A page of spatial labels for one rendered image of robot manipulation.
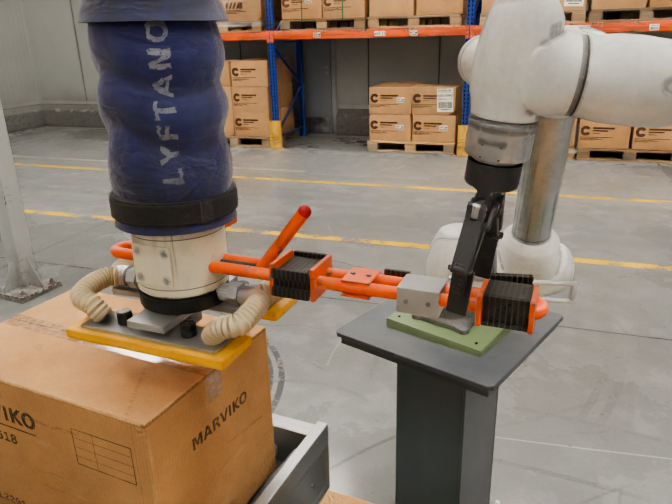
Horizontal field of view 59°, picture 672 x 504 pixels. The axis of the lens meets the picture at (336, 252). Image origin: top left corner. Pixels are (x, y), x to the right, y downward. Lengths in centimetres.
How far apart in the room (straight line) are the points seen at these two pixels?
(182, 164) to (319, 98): 898
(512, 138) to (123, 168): 61
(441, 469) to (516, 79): 141
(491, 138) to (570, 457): 195
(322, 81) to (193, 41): 893
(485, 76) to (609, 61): 14
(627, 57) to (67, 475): 121
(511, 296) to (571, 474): 167
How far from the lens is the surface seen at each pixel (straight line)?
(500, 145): 82
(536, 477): 250
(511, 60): 79
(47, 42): 1289
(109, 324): 119
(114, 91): 103
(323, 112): 997
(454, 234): 166
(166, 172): 102
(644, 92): 82
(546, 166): 149
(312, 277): 99
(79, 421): 125
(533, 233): 162
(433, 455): 196
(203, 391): 123
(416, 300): 95
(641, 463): 269
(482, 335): 173
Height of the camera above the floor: 158
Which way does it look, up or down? 20 degrees down
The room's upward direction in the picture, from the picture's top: 2 degrees counter-clockwise
